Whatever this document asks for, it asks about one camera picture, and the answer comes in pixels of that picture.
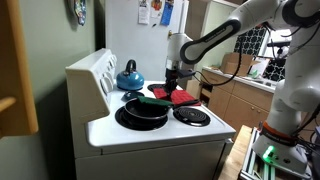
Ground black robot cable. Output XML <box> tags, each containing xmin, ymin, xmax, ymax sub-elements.
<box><xmin>193</xmin><ymin>19</ymin><xmax>278</xmax><ymax>88</ymax></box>

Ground paper with orange picture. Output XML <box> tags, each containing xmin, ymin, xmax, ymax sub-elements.
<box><xmin>149</xmin><ymin>0</ymin><xmax>165</xmax><ymax>19</ymax></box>

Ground white refrigerator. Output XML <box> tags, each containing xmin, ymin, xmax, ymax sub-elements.
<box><xmin>104</xmin><ymin>0</ymin><xmax>190</xmax><ymax>84</ymax></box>

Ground white electric stove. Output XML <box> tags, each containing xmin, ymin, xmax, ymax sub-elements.
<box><xmin>64</xmin><ymin>48</ymin><xmax>237</xmax><ymax>180</ymax></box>

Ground black frying pan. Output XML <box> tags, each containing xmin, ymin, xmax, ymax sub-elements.
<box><xmin>123</xmin><ymin>97</ymin><xmax>201</xmax><ymax>121</ymax></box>

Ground black bar camera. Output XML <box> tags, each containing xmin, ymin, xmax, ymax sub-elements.
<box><xmin>266</xmin><ymin>39</ymin><xmax>292</xmax><ymax>58</ymax></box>

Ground pale upper cabinet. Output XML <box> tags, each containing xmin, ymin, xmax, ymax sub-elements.
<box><xmin>199</xmin><ymin>0</ymin><xmax>248</xmax><ymax>73</ymax></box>

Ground white countertop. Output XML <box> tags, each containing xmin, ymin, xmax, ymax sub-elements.
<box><xmin>203</xmin><ymin>66</ymin><xmax>281</xmax><ymax>95</ymax></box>

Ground green plastic object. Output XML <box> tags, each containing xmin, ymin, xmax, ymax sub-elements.
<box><xmin>248</xmin><ymin>69</ymin><xmax>260</xmax><ymax>79</ymax></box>

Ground wooden butcher block top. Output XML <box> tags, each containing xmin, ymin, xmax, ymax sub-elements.
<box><xmin>218</xmin><ymin>124</ymin><xmax>254</xmax><ymax>180</ymax></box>

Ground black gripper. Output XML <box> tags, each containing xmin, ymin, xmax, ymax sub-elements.
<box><xmin>164</xmin><ymin>67</ymin><xmax>184</xmax><ymax>98</ymax></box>

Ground black white patterned curtain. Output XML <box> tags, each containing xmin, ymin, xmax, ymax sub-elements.
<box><xmin>234</xmin><ymin>26</ymin><xmax>288</xmax><ymax>83</ymax></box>

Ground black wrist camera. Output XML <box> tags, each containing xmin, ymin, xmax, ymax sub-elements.
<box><xmin>178</xmin><ymin>68</ymin><xmax>198</xmax><ymax>80</ymax></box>

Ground dark teal spoon rest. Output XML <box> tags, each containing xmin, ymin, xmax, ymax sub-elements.
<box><xmin>121</xmin><ymin>90</ymin><xmax>145</xmax><ymax>102</ymax></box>

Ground white paper note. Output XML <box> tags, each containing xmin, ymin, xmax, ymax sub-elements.
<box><xmin>137</xmin><ymin>0</ymin><xmax>151</xmax><ymax>25</ymax></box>

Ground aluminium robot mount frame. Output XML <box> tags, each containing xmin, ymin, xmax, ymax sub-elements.
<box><xmin>239</xmin><ymin>128</ymin><xmax>320</xmax><ymax>180</ymax></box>

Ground colourful decorative wall plate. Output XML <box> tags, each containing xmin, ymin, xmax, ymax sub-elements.
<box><xmin>68</xmin><ymin>0</ymin><xmax>88</xmax><ymax>27</ymax></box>

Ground cardboard box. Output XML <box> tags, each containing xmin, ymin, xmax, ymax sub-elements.
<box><xmin>220</xmin><ymin>52</ymin><xmax>263</xmax><ymax>78</ymax></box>

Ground red towel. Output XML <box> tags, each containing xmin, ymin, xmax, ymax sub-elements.
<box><xmin>152</xmin><ymin>87</ymin><xmax>202</xmax><ymax>108</ymax></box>

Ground blue paper sheet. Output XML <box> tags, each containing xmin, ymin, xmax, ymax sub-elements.
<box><xmin>160</xmin><ymin>0</ymin><xmax>175</xmax><ymax>27</ymax></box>

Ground wooden kitchen cabinets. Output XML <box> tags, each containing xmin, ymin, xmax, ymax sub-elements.
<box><xmin>199</xmin><ymin>69</ymin><xmax>320</xmax><ymax>141</ymax></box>

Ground blue kettle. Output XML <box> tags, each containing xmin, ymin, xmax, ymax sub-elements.
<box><xmin>115</xmin><ymin>59</ymin><xmax>146</xmax><ymax>92</ymax></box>

